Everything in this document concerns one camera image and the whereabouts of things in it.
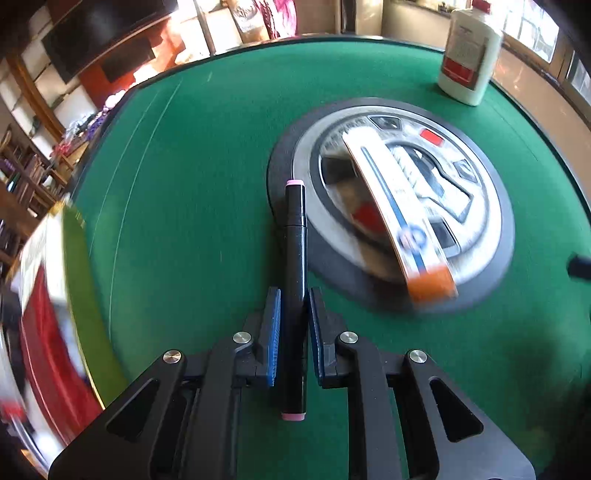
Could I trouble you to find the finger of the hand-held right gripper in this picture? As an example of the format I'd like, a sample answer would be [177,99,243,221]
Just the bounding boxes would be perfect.
[567,251,591,280]

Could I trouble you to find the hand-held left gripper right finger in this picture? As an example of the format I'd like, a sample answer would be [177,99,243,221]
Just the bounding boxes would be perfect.
[308,286,536,480]

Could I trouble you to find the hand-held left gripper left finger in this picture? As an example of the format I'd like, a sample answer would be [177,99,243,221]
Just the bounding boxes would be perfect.
[48,286,283,480]

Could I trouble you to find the black marker pink caps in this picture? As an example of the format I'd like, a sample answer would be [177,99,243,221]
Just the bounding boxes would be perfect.
[279,179,309,423]

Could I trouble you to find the round table control panel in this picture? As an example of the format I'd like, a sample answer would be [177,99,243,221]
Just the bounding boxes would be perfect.
[267,97,515,315]

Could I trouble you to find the long white box orange end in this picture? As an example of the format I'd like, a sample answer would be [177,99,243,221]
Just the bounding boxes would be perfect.
[342,129,459,303]

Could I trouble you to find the large white bottle red label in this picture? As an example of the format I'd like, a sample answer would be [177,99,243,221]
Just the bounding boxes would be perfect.
[436,0,505,107]

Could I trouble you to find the window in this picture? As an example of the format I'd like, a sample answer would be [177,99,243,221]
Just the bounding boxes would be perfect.
[499,0,591,107]

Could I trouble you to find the red wooden tv cabinet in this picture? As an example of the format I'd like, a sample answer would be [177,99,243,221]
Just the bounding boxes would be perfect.
[78,18,185,93]

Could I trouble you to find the wooden chair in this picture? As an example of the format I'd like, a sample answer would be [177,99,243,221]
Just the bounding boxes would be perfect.
[226,0,273,47]

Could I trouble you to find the pink cloth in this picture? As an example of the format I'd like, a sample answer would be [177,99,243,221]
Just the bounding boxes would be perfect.
[259,0,296,40]

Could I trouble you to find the black television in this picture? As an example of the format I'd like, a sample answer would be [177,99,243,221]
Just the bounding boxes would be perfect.
[41,0,178,84]

